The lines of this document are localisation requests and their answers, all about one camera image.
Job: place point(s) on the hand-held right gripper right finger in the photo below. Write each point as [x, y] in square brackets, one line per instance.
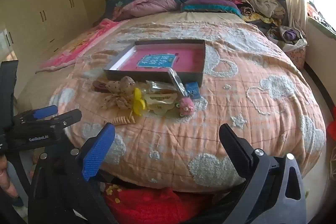
[236, 146]

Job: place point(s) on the cream wardrobe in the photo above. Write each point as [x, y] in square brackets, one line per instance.
[39, 3]

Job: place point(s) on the pink comforter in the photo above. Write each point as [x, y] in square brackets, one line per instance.
[149, 6]

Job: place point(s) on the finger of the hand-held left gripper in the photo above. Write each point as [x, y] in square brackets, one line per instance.
[44, 111]
[69, 116]

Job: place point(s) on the clear packet of beads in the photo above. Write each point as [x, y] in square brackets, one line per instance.
[176, 79]

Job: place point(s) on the basket with clothes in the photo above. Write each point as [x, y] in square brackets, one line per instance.
[291, 40]

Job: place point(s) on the white pearl hair claw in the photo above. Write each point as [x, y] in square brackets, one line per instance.
[158, 104]

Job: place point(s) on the pink fuzzy hair clip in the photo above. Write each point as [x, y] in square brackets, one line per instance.
[186, 106]

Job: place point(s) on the peach cloud-pattern quilt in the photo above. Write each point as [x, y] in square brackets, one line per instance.
[236, 108]

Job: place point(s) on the green cloth on sill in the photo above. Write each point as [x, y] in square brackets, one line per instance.
[324, 22]

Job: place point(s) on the grey tray box pink inside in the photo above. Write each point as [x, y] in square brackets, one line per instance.
[157, 56]

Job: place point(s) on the clear bag of yellow rings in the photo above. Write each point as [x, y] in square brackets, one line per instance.
[138, 104]

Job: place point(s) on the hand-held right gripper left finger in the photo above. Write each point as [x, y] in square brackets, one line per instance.
[97, 154]

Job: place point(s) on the purple and teal pillow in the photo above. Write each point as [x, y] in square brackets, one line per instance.
[210, 5]

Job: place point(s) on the pink printed blanket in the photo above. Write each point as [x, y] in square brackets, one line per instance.
[78, 48]

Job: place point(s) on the person's left hand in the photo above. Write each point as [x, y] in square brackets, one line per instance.
[4, 176]

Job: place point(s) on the small clear plastic packet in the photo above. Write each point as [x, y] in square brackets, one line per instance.
[157, 86]

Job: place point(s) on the pile of clothes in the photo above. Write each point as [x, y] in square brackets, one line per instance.
[260, 3]

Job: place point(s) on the brown hair clip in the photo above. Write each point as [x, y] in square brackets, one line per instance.
[99, 86]

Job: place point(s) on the small blue box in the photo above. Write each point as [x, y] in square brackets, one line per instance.
[192, 89]

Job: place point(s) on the red cloth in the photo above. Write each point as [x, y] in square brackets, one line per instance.
[157, 205]

